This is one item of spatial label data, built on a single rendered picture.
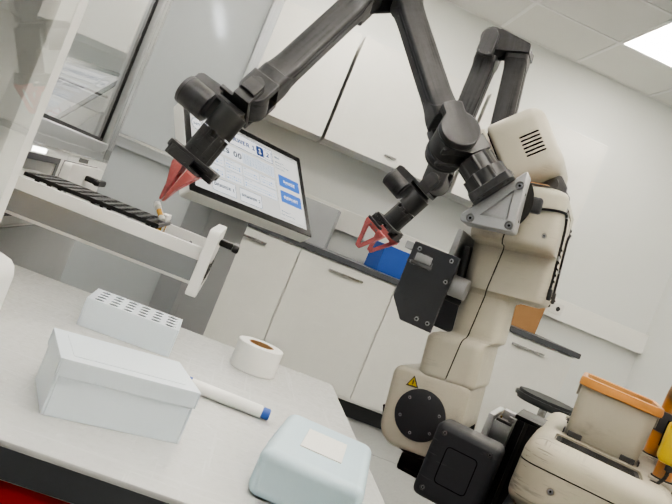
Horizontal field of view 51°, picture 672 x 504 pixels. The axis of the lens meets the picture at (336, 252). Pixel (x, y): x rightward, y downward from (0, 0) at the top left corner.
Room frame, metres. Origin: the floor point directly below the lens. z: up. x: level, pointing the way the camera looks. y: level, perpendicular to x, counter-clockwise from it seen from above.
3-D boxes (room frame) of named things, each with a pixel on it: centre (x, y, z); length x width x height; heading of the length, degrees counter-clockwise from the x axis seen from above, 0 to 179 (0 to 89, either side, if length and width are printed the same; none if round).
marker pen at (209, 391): (0.81, 0.07, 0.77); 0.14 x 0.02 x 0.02; 93
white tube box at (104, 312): (0.94, 0.22, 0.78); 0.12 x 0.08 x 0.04; 100
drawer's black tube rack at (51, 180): (1.20, 0.40, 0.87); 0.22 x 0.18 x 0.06; 98
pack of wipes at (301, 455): (0.65, -0.06, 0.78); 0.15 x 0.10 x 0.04; 174
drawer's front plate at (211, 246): (1.23, 0.20, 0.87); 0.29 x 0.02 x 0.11; 8
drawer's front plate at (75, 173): (1.50, 0.56, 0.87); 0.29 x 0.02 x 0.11; 8
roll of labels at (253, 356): (1.04, 0.05, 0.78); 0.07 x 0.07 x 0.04
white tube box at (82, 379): (0.64, 0.14, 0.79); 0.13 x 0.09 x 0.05; 118
